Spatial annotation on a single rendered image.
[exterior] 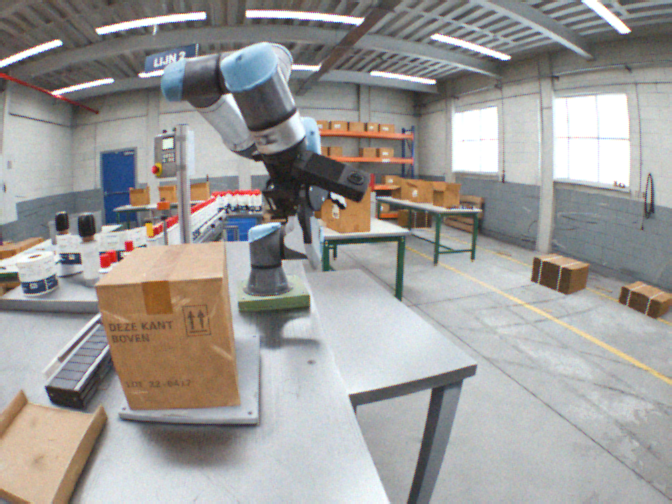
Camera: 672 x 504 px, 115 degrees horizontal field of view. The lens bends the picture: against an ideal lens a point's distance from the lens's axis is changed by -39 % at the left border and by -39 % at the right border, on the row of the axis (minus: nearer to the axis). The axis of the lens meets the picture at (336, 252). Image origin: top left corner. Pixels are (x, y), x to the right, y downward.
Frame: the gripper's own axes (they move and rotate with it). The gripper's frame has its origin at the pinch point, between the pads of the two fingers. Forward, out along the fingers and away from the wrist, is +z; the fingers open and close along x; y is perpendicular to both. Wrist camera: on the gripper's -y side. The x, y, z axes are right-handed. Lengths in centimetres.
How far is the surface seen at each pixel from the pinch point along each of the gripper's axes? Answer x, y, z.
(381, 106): -831, 262, 334
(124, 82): -440, 673, -29
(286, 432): 31.9, 4.3, 18.5
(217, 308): 18.7, 14.9, -1.5
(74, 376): 45, 50, 1
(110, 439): 50, 30, 4
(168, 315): 23.8, 21.5, -4.7
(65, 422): 55, 42, 0
